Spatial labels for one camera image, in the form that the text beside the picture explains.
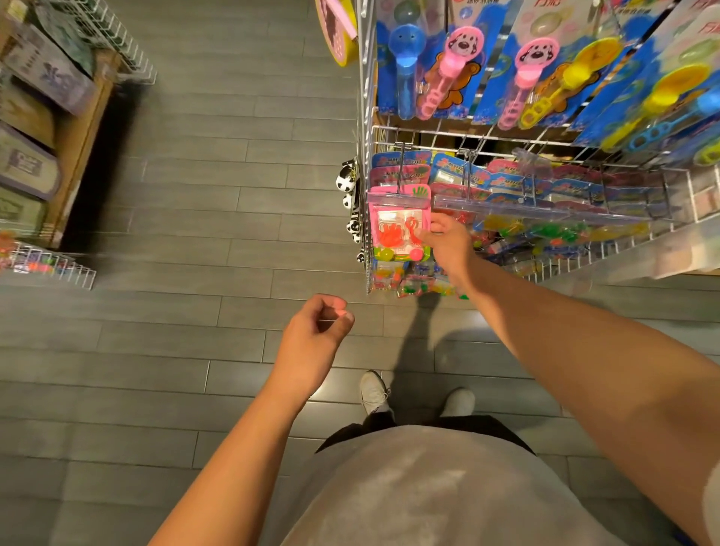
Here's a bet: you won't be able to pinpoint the person's left hand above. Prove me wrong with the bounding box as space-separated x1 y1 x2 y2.
270 295 356 401

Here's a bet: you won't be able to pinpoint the person's right hand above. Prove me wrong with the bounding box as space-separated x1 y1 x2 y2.
427 214 479 294

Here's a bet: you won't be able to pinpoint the pink sticky hand toy packet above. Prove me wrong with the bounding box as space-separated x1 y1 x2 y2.
367 185 434 296

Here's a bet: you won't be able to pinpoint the pile of small toy packets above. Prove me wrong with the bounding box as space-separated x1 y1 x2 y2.
369 146 677 299

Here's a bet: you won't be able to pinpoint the blue and pink bubble wand card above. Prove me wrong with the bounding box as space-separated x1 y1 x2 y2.
376 0 508 125

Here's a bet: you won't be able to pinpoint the pink and yellow bubble wand card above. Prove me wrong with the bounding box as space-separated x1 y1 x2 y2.
478 0 632 131

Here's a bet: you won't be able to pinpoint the bubble wand cards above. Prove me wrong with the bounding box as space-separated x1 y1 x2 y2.
574 0 720 170

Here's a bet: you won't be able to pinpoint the person's left forearm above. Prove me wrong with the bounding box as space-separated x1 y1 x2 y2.
146 376 328 546

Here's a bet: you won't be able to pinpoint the person's black trousers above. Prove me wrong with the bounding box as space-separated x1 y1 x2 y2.
315 410 536 454

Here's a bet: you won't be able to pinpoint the person's grey clothing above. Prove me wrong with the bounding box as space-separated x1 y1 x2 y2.
275 421 632 546

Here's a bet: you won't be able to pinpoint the clear plastic label holder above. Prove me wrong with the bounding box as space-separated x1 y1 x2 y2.
596 214 720 283

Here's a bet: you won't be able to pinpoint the pink hanging packet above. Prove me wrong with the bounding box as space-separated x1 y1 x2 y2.
315 0 362 67

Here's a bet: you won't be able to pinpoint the wooden goods shelf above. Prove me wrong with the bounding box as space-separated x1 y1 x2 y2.
0 45 123 251

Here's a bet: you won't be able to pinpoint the wooden shelf with pouches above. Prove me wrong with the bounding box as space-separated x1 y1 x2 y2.
0 0 97 238

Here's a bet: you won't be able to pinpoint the white wire display rack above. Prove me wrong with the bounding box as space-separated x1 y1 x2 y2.
354 0 720 299

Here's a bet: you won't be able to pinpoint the white wire side rack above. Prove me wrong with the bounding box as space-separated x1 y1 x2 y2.
50 0 159 86

